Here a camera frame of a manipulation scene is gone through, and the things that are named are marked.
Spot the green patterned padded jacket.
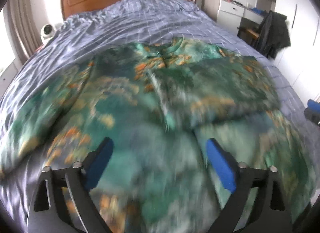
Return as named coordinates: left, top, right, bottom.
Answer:
left=1, top=37, right=316, bottom=232

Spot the white wardrobe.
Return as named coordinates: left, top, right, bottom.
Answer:
left=274, top=0, right=319, bottom=104

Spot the black jacket on chair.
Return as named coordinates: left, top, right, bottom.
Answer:
left=253, top=11, right=291, bottom=59

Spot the wooden chair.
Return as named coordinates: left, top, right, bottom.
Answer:
left=237, top=27, right=260, bottom=46

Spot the white desk with drawers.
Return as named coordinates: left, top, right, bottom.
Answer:
left=201, top=0, right=264, bottom=35

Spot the white window sill cabinet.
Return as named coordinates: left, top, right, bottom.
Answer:
left=0, top=59, right=21, bottom=97

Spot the beige curtain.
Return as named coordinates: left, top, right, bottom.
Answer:
left=3, top=0, right=42, bottom=65

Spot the blue checked bed duvet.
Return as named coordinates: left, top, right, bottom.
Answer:
left=1, top=0, right=319, bottom=232

